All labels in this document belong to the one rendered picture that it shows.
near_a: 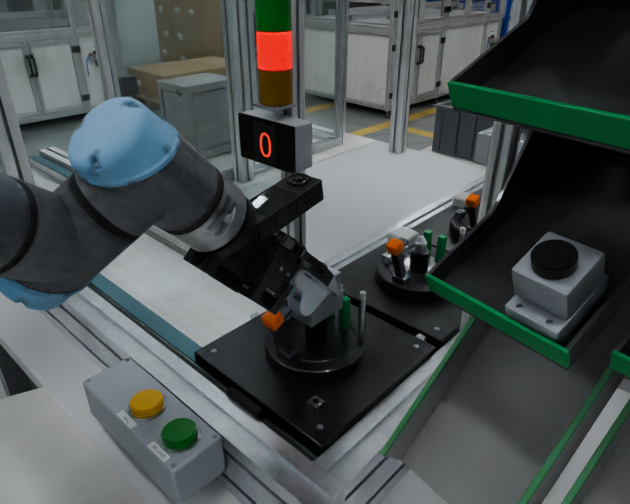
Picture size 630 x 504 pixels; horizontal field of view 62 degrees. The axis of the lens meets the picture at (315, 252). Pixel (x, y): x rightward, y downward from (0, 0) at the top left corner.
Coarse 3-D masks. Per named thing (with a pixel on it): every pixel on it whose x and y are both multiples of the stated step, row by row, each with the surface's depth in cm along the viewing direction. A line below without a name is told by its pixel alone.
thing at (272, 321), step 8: (280, 312) 65; (288, 312) 65; (264, 320) 63; (272, 320) 63; (280, 320) 64; (272, 328) 63; (280, 328) 65; (280, 336) 65; (288, 336) 66; (280, 344) 67; (288, 344) 67; (288, 352) 68
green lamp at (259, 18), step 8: (256, 0) 70; (264, 0) 70; (272, 0) 69; (280, 0) 70; (288, 0) 71; (256, 8) 71; (264, 8) 70; (272, 8) 70; (280, 8) 70; (288, 8) 71; (256, 16) 72; (264, 16) 71; (272, 16) 70; (280, 16) 71; (288, 16) 71; (256, 24) 72; (264, 24) 71; (272, 24) 71; (280, 24) 71; (288, 24) 72
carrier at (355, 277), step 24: (408, 240) 99; (360, 264) 94; (384, 264) 90; (408, 264) 90; (432, 264) 90; (360, 288) 87; (384, 288) 86; (408, 288) 83; (384, 312) 81; (408, 312) 81; (432, 312) 81; (456, 312) 81; (432, 336) 76
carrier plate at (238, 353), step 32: (256, 320) 79; (224, 352) 73; (256, 352) 73; (384, 352) 73; (416, 352) 73; (256, 384) 67; (288, 384) 67; (320, 384) 67; (352, 384) 67; (384, 384) 67; (288, 416) 62; (320, 416) 62; (352, 416) 62; (320, 448) 59
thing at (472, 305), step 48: (528, 144) 46; (576, 144) 52; (528, 192) 50; (576, 192) 48; (624, 192) 46; (480, 240) 48; (528, 240) 46; (576, 240) 45; (624, 240) 43; (432, 288) 46; (480, 288) 45; (624, 288) 38; (528, 336) 38; (576, 336) 37
